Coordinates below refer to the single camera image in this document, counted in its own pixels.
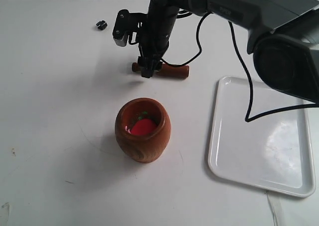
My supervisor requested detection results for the white rectangular plastic tray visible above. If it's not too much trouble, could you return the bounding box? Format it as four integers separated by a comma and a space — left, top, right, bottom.
207, 76, 316, 198

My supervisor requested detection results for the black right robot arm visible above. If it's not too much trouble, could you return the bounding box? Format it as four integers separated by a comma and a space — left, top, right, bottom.
138, 0, 319, 103

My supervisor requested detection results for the red toy fruit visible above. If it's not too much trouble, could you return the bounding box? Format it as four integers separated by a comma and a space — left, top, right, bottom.
130, 118, 157, 136

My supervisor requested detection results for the wooden mortar cup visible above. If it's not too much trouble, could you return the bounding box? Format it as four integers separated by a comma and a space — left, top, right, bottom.
115, 98, 171, 163

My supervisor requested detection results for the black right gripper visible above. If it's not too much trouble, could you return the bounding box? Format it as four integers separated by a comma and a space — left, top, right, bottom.
138, 5, 178, 78

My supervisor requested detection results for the small black plastic clip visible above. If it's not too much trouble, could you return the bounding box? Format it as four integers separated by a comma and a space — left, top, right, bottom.
95, 20, 108, 31

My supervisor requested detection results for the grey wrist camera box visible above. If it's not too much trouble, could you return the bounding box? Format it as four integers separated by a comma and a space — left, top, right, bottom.
112, 9, 147, 47

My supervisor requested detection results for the black camera cable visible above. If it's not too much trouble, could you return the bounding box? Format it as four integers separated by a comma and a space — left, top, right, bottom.
160, 8, 319, 123

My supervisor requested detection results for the brown wooden pestle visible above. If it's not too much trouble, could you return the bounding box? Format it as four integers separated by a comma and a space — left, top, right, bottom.
132, 62, 190, 78

